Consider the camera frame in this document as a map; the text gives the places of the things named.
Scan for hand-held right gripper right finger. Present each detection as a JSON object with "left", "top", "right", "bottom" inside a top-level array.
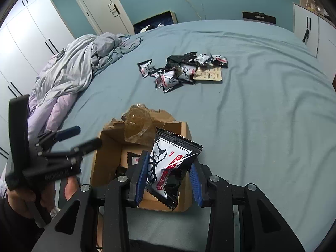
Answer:
[{"left": 189, "top": 163, "right": 306, "bottom": 252}]

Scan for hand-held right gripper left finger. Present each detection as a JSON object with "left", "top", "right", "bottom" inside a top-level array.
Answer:
[{"left": 31, "top": 150, "right": 150, "bottom": 252}]

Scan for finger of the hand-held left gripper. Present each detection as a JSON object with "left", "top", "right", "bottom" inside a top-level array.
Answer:
[
  {"left": 37, "top": 126, "right": 81, "bottom": 149},
  {"left": 41, "top": 138, "right": 103, "bottom": 163}
]

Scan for brown cardboard box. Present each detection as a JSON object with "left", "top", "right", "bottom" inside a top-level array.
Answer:
[{"left": 90, "top": 105, "right": 195, "bottom": 212}]

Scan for black snack packet white print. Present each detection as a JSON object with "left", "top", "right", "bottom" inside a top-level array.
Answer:
[
  {"left": 126, "top": 152, "right": 143, "bottom": 169},
  {"left": 143, "top": 127, "right": 203, "bottom": 211}
]

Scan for pile of snack packets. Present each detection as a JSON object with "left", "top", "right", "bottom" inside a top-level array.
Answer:
[{"left": 138, "top": 52, "right": 229, "bottom": 93}]

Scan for person's left forearm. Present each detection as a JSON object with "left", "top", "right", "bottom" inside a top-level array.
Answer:
[{"left": 0, "top": 197, "right": 46, "bottom": 252}]

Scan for person's left hand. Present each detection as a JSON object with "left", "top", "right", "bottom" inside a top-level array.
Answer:
[{"left": 7, "top": 181, "right": 57, "bottom": 219}]

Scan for crumpled grey blanket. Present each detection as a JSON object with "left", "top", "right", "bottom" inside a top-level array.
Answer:
[{"left": 28, "top": 33, "right": 143, "bottom": 142}]

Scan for blue bed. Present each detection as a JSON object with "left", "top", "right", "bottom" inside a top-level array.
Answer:
[{"left": 58, "top": 20, "right": 336, "bottom": 252}]

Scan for white wardrobe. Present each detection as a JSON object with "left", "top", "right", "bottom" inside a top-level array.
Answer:
[{"left": 0, "top": 0, "right": 76, "bottom": 160}]

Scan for beige flat packet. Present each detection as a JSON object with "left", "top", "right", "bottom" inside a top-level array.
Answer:
[{"left": 193, "top": 67, "right": 223, "bottom": 82}]

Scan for white door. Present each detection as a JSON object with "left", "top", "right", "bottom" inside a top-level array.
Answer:
[{"left": 71, "top": 0, "right": 135, "bottom": 36}]

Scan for dark blue storage box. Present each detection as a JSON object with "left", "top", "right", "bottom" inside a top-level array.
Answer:
[{"left": 133, "top": 10, "right": 177, "bottom": 34}]

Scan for black bag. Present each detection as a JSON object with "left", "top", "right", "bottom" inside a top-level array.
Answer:
[{"left": 242, "top": 11, "right": 277, "bottom": 25}]

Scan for white cabinet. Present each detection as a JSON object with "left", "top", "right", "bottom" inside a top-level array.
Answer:
[{"left": 293, "top": 3, "right": 336, "bottom": 82}]

